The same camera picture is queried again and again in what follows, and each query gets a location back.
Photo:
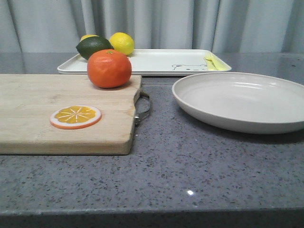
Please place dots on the orange mandarin fruit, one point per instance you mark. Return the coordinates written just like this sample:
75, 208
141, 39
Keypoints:
109, 68

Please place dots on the beige round plate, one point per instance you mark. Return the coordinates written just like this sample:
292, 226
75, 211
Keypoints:
242, 102

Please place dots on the white rectangular bear tray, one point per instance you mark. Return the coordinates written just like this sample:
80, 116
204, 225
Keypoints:
168, 62

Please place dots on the orange slice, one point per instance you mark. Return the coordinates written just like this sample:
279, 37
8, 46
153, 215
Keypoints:
75, 117

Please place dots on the yellow plastic fork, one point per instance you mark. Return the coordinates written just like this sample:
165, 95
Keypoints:
209, 61

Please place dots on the yellow plastic spoon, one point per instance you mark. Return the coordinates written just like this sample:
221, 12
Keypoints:
220, 65

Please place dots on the green lime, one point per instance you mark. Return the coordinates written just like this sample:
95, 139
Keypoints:
88, 46

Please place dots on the yellow lemon behind lime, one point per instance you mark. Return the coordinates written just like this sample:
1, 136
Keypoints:
88, 36

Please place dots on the wooden cutting board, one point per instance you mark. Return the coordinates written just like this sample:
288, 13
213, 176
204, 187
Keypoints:
28, 101

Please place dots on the grey curtain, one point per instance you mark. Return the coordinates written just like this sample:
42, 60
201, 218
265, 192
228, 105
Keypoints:
243, 26

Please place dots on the metal cutting board handle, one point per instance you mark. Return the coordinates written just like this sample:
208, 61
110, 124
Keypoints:
144, 110

